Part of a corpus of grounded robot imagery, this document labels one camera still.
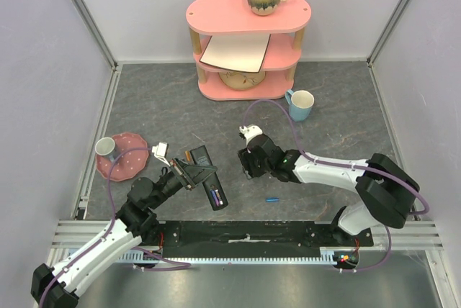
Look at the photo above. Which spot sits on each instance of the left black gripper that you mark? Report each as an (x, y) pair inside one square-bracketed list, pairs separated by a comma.
[(192, 175)]

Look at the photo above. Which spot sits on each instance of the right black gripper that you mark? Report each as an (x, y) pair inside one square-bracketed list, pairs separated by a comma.
[(248, 163)]

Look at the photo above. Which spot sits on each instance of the black remote control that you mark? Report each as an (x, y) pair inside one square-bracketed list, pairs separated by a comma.
[(201, 157)]

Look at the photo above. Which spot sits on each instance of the blue purple battery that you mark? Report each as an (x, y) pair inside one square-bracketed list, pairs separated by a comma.
[(217, 194)]

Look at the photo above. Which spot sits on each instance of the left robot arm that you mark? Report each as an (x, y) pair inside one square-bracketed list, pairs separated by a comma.
[(134, 224)]

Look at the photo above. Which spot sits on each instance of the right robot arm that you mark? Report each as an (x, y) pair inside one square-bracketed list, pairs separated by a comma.
[(383, 188)]

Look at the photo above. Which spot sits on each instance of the orange battery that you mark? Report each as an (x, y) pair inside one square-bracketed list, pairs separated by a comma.
[(188, 156)]

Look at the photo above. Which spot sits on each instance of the light blue mug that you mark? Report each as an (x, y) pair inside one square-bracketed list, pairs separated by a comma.
[(300, 104)]

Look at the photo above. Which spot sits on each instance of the grey white cup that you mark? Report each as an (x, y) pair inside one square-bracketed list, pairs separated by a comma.
[(107, 148)]

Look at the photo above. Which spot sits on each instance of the beige painted bowl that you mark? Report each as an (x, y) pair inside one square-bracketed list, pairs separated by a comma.
[(240, 80)]

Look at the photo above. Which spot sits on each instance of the white black-edged board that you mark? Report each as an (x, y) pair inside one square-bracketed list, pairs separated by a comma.
[(243, 52)]

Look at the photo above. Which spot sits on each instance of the pink three-tier shelf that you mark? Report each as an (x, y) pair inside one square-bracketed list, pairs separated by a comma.
[(286, 28)]

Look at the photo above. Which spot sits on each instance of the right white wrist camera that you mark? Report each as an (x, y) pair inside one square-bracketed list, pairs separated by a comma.
[(250, 132)]

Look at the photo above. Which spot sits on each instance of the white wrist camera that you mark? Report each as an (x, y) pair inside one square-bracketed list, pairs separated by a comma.
[(159, 151), (250, 132)]

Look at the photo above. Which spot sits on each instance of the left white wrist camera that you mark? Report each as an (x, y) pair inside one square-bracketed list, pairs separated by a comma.
[(159, 151)]

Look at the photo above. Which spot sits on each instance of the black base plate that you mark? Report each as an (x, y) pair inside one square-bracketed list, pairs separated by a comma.
[(248, 237)]

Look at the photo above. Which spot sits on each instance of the slotted cable duct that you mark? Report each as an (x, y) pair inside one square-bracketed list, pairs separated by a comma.
[(139, 257)]

